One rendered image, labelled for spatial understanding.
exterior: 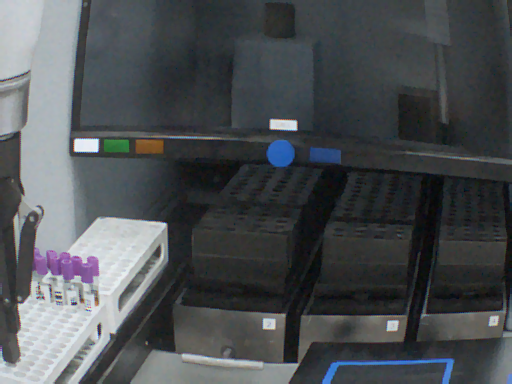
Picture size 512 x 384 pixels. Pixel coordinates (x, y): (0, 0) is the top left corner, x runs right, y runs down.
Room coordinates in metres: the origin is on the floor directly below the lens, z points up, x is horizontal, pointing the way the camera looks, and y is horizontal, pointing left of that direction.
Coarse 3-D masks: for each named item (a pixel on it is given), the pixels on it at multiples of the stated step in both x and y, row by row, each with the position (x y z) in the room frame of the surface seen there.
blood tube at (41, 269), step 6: (36, 258) 1.18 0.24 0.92; (42, 258) 1.18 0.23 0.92; (36, 264) 1.18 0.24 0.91; (42, 264) 1.18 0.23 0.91; (36, 270) 1.19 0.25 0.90; (42, 270) 1.18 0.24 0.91; (42, 276) 1.18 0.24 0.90; (42, 282) 1.18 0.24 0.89; (48, 282) 1.19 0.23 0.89; (42, 288) 1.18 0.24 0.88; (48, 288) 1.19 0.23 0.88; (42, 294) 1.18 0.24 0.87; (48, 294) 1.19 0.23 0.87; (48, 300) 1.18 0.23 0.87
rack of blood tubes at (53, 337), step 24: (24, 312) 1.15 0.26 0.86; (48, 312) 1.16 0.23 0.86; (72, 312) 1.17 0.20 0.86; (96, 312) 1.17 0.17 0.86; (24, 336) 1.07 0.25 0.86; (48, 336) 1.08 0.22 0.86; (72, 336) 1.10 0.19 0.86; (0, 360) 0.98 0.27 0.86; (24, 360) 0.99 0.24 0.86; (48, 360) 1.01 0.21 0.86; (72, 360) 1.10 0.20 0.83
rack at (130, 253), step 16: (96, 224) 1.51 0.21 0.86; (112, 224) 1.51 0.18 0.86; (128, 224) 1.52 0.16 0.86; (144, 224) 1.52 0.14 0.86; (160, 224) 1.52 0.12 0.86; (80, 240) 1.43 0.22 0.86; (96, 240) 1.44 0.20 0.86; (112, 240) 1.45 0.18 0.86; (128, 240) 1.45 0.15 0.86; (144, 240) 1.46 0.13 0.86; (160, 240) 1.48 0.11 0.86; (96, 256) 1.38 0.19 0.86; (112, 256) 1.38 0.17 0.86; (128, 256) 1.39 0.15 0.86; (144, 256) 1.40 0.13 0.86; (160, 256) 1.50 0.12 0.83; (112, 272) 1.32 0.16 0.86; (128, 272) 1.32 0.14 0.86; (144, 272) 1.45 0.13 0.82; (160, 272) 1.48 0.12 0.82; (112, 288) 1.26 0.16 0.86; (128, 288) 1.41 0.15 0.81; (144, 288) 1.39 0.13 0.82; (112, 304) 1.24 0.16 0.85; (128, 304) 1.31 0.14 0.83; (112, 320) 1.24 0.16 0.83
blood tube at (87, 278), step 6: (84, 264) 1.18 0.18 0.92; (90, 264) 1.18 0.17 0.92; (84, 270) 1.17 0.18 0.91; (90, 270) 1.17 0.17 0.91; (84, 276) 1.17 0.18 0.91; (90, 276) 1.17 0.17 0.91; (84, 282) 1.17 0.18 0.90; (90, 282) 1.17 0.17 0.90; (84, 288) 1.17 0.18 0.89; (90, 288) 1.17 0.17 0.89; (84, 294) 1.17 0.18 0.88; (90, 294) 1.17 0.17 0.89; (84, 300) 1.18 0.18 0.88; (90, 300) 1.17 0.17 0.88; (84, 306) 1.18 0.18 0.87; (90, 306) 1.17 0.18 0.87; (96, 330) 1.18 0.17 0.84; (90, 336) 1.17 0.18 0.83; (96, 336) 1.18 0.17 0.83
